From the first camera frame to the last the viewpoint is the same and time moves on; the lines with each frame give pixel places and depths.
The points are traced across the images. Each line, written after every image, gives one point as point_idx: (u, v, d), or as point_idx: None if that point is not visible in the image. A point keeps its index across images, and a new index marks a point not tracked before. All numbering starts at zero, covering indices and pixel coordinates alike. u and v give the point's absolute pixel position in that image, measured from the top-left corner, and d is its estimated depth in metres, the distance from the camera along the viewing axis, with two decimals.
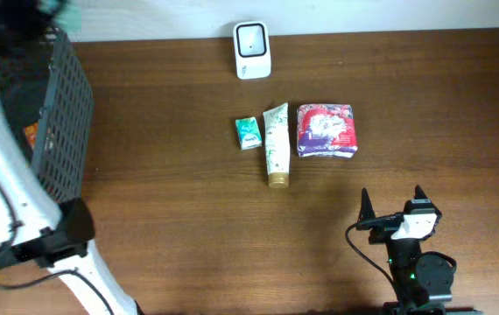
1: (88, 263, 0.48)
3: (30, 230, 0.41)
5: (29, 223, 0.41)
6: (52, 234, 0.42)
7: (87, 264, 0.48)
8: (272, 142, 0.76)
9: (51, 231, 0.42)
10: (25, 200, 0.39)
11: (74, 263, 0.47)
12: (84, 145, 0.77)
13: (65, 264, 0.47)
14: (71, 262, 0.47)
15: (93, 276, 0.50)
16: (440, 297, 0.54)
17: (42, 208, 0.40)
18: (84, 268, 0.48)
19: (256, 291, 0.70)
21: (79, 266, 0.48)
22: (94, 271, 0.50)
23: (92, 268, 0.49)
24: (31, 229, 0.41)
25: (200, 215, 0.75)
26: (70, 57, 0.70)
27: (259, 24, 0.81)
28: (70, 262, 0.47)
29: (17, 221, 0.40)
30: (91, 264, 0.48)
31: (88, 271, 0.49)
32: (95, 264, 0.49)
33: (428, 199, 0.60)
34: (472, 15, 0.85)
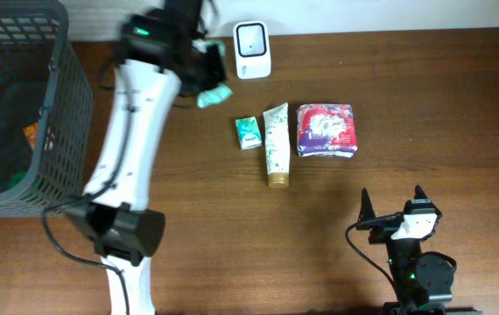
1: (135, 270, 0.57)
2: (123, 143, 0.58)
3: (115, 196, 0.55)
5: (118, 188, 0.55)
6: (128, 210, 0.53)
7: (131, 271, 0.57)
8: (271, 142, 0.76)
9: (128, 208, 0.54)
10: (131, 171, 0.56)
11: (122, 266, 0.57)
12: (84, 145, 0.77)
13: (119, 263, 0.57)
14: (122, 264, 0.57)
15: (131, 282, 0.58)
16: (440, 297, 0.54)
17: (131, 186, 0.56)
18: (129, 272, 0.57)
19: (256, 291, 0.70)
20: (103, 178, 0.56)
21: (125, 269, 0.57)
22: (135, 276, 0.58)
23: (135, 273, 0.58)
24: (117, 195, 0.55)
25: (200, 214, 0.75)
26: (70, 56, 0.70)
27: (259, 24, 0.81)
28: (122, 263, 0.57)
29: (113, 182, 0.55)
30: (137, 273, 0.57)
31: (131, 275, 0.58)
32: (139, 272, 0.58)
33: (428, 199, 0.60)
34: (473, 15, 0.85)
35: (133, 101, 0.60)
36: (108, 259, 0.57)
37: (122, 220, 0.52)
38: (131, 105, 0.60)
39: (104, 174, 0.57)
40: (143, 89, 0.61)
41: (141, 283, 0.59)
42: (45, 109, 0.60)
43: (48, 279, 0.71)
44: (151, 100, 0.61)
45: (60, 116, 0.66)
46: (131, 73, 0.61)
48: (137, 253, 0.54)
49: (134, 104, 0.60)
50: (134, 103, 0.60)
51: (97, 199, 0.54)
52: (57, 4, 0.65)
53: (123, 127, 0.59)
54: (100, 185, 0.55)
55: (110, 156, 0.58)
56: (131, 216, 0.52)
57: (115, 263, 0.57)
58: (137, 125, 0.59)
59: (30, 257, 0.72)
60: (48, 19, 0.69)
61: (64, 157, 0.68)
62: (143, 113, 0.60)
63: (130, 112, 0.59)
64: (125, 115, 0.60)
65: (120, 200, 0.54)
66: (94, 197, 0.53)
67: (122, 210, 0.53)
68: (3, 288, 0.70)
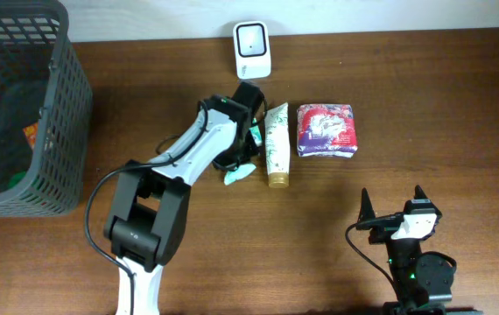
1: (147, 276, 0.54)
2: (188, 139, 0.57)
3: (169, 171, 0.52)
5: (176, 168, 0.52)
6: (179, 184, 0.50)
7: (144, 276, 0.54)
8: (271, 142, 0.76)
9: (180, 182, 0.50)
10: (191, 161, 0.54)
11: (136, 269, 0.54)
12: (84, 146, 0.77)
13: (133, 266, 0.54)
14: (136, 267, 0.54)
15: (142, 288, 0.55)
16: (440, 297, 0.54)
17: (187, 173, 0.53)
18: (142, 276, 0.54)
19: (256, 291, 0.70)
20: (166, 155, 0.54)
21: (138, 273, 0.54)
22: (147, 283, 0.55)
23: (146, 281, 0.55)
24: (172, 172, 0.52)
25: (200, 214, 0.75)
26: (70, 56, 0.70)
27: (260, 24, 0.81)
28: (137, 267, 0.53)
29: (174, 160, 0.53)
30: (149, 278, 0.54)
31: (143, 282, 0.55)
32: (151, 280, 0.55)
33: (428, 199, 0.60)
34: (473, 15, 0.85)
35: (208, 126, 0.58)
36: (123, 259, 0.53)
37: (169, 192, 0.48)
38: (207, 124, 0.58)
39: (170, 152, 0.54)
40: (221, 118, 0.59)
41: (151, 289, 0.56)
42: (45, 109, 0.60)
43: (48, 279, 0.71)
44: (220, 130, 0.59)
45: (60, 116, 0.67)
46: (214, 113, 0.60)
48: (152, 256, 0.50)
49: (207, 127, 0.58)
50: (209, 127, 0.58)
51: (156, 169, 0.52)
52: (57, 5, 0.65)
53: (192, 136, 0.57)
54: (162, 159, 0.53)
55: (176, 147, 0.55)
56: (182, 189, 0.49)
57: (130, 265, 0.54)
58: (206, 144, 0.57)
59: (30, 257, 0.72)
60: (48, 19, 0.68)
61: (64, 157, 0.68)
62: (213, 137, 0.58)
63: (202, 131, 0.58)
64: (197, 135, 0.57)
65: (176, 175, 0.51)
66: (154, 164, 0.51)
67: (174, 181, 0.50)
68: (3, 288, 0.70)
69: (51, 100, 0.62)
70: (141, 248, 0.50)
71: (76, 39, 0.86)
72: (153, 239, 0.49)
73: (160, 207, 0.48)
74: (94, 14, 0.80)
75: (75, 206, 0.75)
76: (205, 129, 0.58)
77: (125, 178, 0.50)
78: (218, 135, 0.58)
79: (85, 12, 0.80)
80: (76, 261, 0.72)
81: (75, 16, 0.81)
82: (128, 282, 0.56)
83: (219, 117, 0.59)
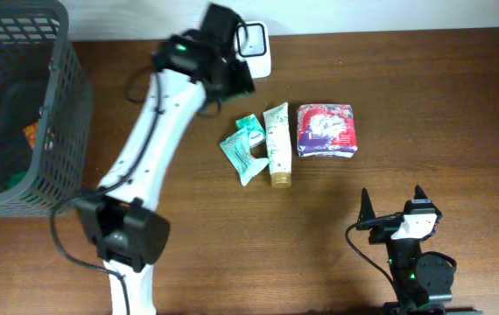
1: (137, 276, 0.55)
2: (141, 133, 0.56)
3: (126, 192, 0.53)
5: (131, 185, 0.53)
6: (137, 208, 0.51)
7: (134, 276, 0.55)
8: (272, 141, 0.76)
9: (140, 204, 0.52)
10: (149, 169, 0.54)
11: (124, 271, 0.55)
12: (84, 146, 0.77)
13: (121, 268, 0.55)
14: (123, 269, 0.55)
15: (134, 290, 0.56)
16: (440, 297, 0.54)
17: (144, 187, 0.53)
18: (131, 277, 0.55)
19: (256, 291, 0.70)
20: (117, 174, 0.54)
21: (128, 275, 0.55)
22: (137, 285, 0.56)
23: (137, 281, 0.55)
24: (130, 192, 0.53)
25: (200, 214, 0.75)
26: (70, 56, 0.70)
27: (259, 24, 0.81)
28: (123, 269, 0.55)
29: (129, 176, 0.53)
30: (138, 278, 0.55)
31: (133, 283, 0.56)
32: (140, 280, 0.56)
33: (428, 200, 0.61)
34: (473, 16, 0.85)
35: (162, 105, 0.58)
36: (109, 265, 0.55)
37: (131, 217, 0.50)
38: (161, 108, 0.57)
39: (121, 169, 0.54)
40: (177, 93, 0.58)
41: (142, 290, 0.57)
42: (45, 109, 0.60)
43: (49, 279, 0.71)
44: (178, 105, 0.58)
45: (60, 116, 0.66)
46: (165, 80, 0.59)
48: (140, 262, 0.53)
49: (162, 108, 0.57)
50: (164, 106, 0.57)
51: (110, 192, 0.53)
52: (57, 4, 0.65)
53: (149, 124, 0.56)
54: (115, 179, 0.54)
55: (130, 153, 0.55)
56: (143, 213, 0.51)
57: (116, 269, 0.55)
58: (163, 127, 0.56)
59: (31, 257, 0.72)
60: (48, 19, 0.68)
61: (64, 157, 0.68)
62: (169, 116, 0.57)
63: (158, 114, 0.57)
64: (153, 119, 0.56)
65: (133, 196, 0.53)
66: (106, 191, 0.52)
67: (134, 205, 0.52)
68: (3, 288, 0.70)
69: (51, 100, 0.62)
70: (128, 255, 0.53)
71: (76, 39, 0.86)
72: (135, 248, 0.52)
73: (125, 229, 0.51)
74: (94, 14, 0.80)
75: None
76: (157, 112, 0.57)
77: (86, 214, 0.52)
78: (174, 112, 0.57)
79: (85, 12, 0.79)
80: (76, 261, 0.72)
81: (74, 16, 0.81)
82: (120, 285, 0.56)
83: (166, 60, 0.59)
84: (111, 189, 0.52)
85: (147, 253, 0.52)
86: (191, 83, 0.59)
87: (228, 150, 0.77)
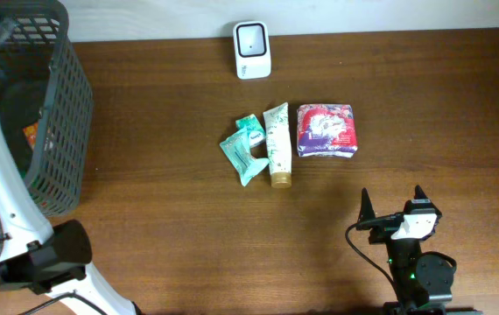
1: (87, 285, 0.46)
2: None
3: (14, 248, 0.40)
5: (15, 236, 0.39)
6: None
7: (85, 285, 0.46)
8: (272, 142, 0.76)
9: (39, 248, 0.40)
10: (15, 212, 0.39)
11: (73, 286, 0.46)
12: (84, 146, 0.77)
13: (63, 288, 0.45)
14: (70, 286, 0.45)
15: (93, 295, 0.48)
16: (440, 297, 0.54)
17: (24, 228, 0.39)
18: (82, 288, 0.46)
19: (256, 291, 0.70)
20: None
21: (78, 288, 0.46)
22: (94, 290, 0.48)
23: (91, 288, 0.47)
24: (17, 246, 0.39)
25: (199, 215, 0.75)
26: (70, 57, 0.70)
27: (259, 24, 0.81)
28: (69, 284, 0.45)
29: (3, 234, 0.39)
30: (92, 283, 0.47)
31: (88, 290, 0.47)
32: (94, 283, 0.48)
33: (428, 199, 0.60)
34: (473, 16, 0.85)
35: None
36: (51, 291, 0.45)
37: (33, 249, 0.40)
38: None
39: None
40: None
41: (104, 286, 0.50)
42: (45, 109, 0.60)
43: None
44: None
45: (60, 116, 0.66)
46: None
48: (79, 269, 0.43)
49: None
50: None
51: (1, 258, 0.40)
52: (57, 3, 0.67)
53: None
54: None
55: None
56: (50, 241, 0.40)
57: (60, 290, 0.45)
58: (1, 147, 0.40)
59: None
60: (48, 19, 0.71)
61: (64, 157, 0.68)
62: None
63: None
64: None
65: (25, 244, 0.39)
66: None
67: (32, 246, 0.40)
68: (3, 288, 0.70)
69: (51, 100, 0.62)
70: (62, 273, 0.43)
71: (76, 39, 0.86)
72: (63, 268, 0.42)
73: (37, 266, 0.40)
74: (94, 14, 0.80)
75: (75, 207, 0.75)
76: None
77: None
78: None
79: (85, 12, 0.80)
80: None
81: (75, 16, 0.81)
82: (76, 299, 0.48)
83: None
84: None
85: (76, 262, 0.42)
86: None
87: (228, 150, 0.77)
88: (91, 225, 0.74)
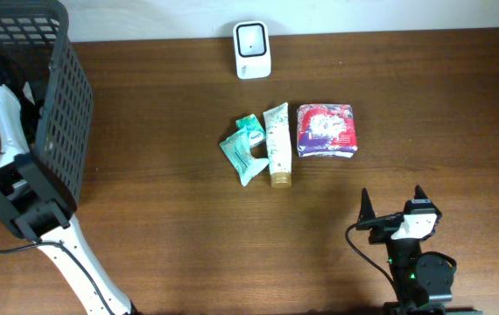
1: (71, 235, 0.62)
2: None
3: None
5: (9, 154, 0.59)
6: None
7: (69, 235, 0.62)
8: (272, 142, 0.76)
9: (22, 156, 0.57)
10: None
11: (60, 236, 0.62)
12: (84, 145, 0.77)
13: (52, 236, 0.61)
14: (55, 234, 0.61)
15: (78, 252, 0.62)
16: (440, 297, 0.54)
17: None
18: (68, 239, 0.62)
19: (256, 291, 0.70)
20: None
21: (63, 238, 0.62)
22: (79, 246, 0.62)
23: (75, 241, 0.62)
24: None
25: (199, 214, 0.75)
26: (70, 56, 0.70)
27: (260, 24, 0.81)
28: (56, 233, 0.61)
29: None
30: (75, 234, 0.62)
31: (73, 245, 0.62)
32: (78, 240, 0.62)
33: (428, 199, 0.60)
34: (472, 15, 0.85)
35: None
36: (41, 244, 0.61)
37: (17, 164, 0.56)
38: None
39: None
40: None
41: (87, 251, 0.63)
42: (45, 109, 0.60)
43: (48, 278, 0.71)
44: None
45: (60, 116, 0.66)
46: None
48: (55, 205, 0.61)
49: None
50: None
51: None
52: (58, 5, 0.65)
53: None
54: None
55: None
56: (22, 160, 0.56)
57: (49, 237, 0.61)
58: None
59: (31, 257, 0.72)
60: (48, 19, 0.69)
61: (64, 157, 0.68)
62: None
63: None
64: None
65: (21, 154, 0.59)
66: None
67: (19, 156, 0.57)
68: (3, 288, 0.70)
69: (51, 100, 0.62)
70: (47, 215, 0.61)
71: (76, 39, 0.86)
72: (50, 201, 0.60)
73: (25, 177, 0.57)
74: (94, 14, 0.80)
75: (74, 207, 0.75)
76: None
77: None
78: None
79: (86, 12, 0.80)
80: None
81: (75, 16, 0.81)
82: (66, 257, 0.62)
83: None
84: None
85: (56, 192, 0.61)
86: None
87: (228, 150, 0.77)
88: (91, 224, 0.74)
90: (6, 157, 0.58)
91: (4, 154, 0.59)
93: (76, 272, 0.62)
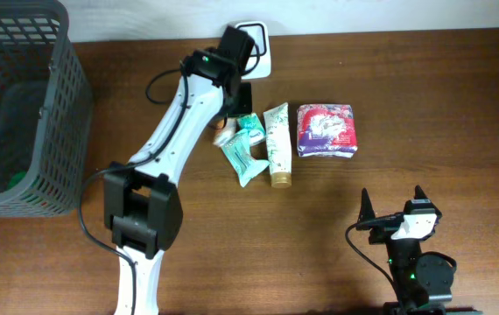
1: (148, 265, 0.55)
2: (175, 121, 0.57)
3: (153, 169, 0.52)
5: (158, 164, 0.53)
6: (166, 182, 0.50)
7: (144, 265, 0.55)
8: (272, 142, 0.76)
9: (165, 179, 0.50)
10: (174, 151, 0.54)
11: (137, 258, 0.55)
12: (83, 146, 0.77)
13: (135, 255, 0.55)
14: (136, 255, 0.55)
15: (144, 277, 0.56)
16: (440, 297, 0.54)
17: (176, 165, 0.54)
18: (143, 265, 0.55)
19: (256, 291, 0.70)
20: (147, 151, 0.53)
21: (138, 262, 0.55)
22: (147, 274, 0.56)
23: (145, 269, 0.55)
24: (157, 169, 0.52)
25: (199, 214, 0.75)
26: (70, 56, 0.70)
27: (259, 24, 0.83)
28: (137, 255, 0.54)
29: (156, 156, 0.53)
30: (149, 265, 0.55)
31: (142, 271, 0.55)
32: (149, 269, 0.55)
33: (428, 199, 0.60)
34: (473, 15, 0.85)
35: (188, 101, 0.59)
36: (122, 248, 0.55)
37: (156, 190, 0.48)
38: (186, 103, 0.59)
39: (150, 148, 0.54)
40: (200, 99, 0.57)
41: (150, 278, 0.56)
42: (45, 110, 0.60)
43: (49, 278, 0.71)
44: (200, 103, 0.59)
45: (60, 116, 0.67)
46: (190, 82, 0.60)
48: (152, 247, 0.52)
49: (187, 102, 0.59)
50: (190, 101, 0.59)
51: (140, 168, 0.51)
52: (57, 5, 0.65)
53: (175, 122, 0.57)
54: (143, 157, 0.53)
55: (158, 136, 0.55)
56: (167, 186, 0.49)
57: (130, 253, 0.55)
58: (185, 126, 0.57)
59: (31, 258, 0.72)
60: (49, 19, 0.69)
61: (64, 157, 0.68)
62: (193, 115, 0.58)
63: (184, 108, 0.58)
64: (143, 161, 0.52)
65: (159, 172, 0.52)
66: (137, 164, 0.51)
67: (160, 178, 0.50)
68: (3, 287, 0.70)
69: (51, 100, 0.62)
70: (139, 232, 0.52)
71: (76, 40, 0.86)
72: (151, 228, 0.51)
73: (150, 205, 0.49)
74: (95, 14, 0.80)
75: (73, 207, 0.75)
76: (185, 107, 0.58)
77: (110, 181, 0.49)
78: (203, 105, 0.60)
79: (86, 12, 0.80)
80: (76, 261, 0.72)
81: (75, 17, 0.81)
82: (130, 273, 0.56)
83: (201, 91, 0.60)
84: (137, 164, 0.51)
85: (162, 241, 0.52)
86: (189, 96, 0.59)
87: (228, 150, 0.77)
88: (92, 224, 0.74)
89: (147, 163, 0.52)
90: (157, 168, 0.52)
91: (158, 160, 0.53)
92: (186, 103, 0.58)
93: (128, 283, 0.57)
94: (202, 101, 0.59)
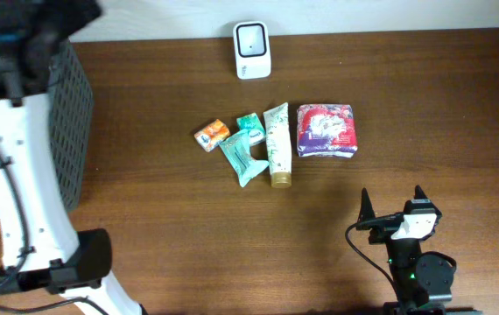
1: (101, 293, 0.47)
2: (11, 193, 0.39)
3: (39, 262, 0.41)
5: (38, 251, 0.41)
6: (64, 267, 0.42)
7: (99, 295, 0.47)
8: (272, 142, 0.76)
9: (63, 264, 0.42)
10: (44, 227, 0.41)
11: (87, 292, 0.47)
12: (84, 146, 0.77)
13: (77, 291, 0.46)
14: (84, 291, 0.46)
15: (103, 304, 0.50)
16: (440, 297, 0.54)
17: (56, 235, 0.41)
18: (96, 296, 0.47)
19: (256, 291, 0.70)
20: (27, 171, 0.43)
21: (90, 294, 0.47)
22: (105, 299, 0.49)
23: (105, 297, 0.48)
24: (42, 260, 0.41)
25: (200, 215, 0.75)
26: (70, 56, 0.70)
27: (259, 24, 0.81)
28: (82, 290, 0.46)
29: (28, 247, 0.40)
30: (104, 293, 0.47)
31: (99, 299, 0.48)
32: (109, 293, 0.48)
33: (428, 199, 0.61)
34: (472, 15, 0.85)
35: (3, 152, 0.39)
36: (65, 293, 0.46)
37: (58, 276, 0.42)
38: (3, 158, 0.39)
39: (11, 243, 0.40)
40: (7, 129, 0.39)
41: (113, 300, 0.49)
42: None
43: None
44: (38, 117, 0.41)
45: (60, 116, 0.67)
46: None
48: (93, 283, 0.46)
49: (10, 161, 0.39)
50: (6, 152, 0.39)
51: (24, 268, 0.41)
52: None
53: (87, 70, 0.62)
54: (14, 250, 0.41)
55: (10, 224, 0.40)
56: (70, 263, 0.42)
57: (73, 293, 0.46)
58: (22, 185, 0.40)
59: None
60: None
61: (64, 157, 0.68)
62: (21, 172, 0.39)
63: (8, 170, 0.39)
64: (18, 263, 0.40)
65: (49, 261, 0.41)
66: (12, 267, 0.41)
67: (57, 267, 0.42)
68: None
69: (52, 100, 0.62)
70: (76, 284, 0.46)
71: (75, 40, 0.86)
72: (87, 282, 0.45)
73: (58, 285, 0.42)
74: None
75: (74, 208, 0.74)
76: (3, 166, 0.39)
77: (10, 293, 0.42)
78: (27, 146, 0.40)
79: None
80: None
81: None
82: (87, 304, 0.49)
83: (11, 126, 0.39)
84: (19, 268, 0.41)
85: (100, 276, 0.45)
86: (16, 107, 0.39)
87: (228, 150, 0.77)
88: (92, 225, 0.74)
89: (21, 261, 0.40)
90: (40, 257, 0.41)
91: (35, 251, 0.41)
92: (5, 165, 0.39)
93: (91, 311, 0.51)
94: (21, 141, 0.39)
